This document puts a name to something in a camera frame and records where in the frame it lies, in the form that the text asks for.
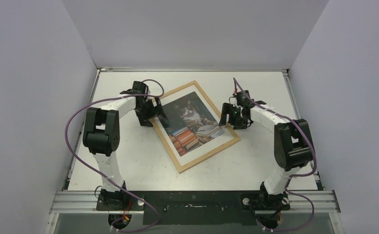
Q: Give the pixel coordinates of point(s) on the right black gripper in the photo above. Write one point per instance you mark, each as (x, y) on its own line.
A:
(233, 118)

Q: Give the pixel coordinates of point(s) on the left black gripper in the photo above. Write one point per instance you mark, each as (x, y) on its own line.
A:
(145, 119)

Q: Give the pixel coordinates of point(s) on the light wooden picture frame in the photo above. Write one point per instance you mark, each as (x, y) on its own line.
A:
(208, 155)

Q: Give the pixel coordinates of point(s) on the white photo paper sheet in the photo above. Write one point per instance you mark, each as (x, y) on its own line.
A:
(192, 126)

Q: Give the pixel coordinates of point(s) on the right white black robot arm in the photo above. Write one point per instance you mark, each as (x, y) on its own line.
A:
(293, 148)

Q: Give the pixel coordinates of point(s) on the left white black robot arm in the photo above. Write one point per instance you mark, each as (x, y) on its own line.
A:
(101, 136)

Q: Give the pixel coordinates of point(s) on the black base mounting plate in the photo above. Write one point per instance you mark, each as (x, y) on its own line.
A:
(198, 207)

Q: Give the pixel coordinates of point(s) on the aluminium front rail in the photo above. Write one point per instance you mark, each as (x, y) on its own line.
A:
(85, 202)

